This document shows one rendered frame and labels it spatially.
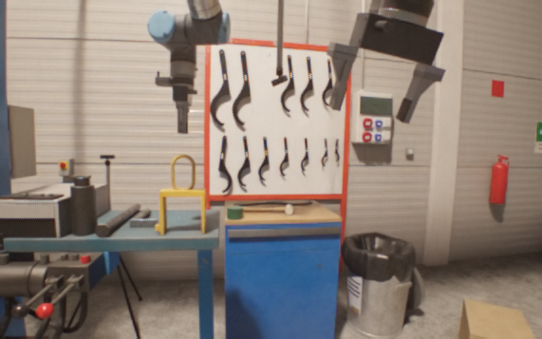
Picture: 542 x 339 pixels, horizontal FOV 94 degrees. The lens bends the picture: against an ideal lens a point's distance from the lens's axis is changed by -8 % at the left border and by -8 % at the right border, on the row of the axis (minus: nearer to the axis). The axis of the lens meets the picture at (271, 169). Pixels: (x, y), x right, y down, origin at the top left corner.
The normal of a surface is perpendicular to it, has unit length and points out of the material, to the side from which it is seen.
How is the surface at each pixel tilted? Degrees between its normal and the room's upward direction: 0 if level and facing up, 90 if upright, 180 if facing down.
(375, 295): 93
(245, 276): 90
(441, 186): 90
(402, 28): 114
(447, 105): 90
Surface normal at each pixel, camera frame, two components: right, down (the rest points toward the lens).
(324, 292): 0.17, 0.09
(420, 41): 0.10, 0.48
